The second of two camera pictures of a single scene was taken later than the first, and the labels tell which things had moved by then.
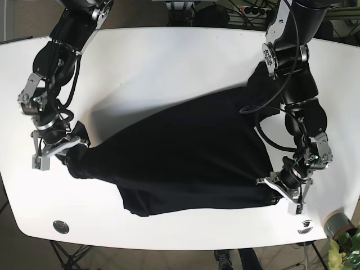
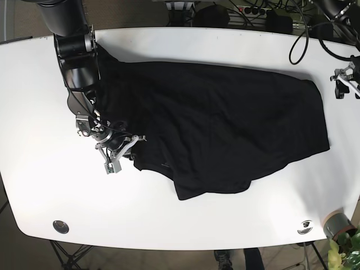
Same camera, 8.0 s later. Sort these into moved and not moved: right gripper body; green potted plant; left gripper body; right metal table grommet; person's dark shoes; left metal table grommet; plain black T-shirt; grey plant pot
Moved: right gripper body; plain black T-shirt; left gripper body
Not moved: grey plant pot; person's dark shoes; right metal table grommet; green potted plant; left metal table grommet
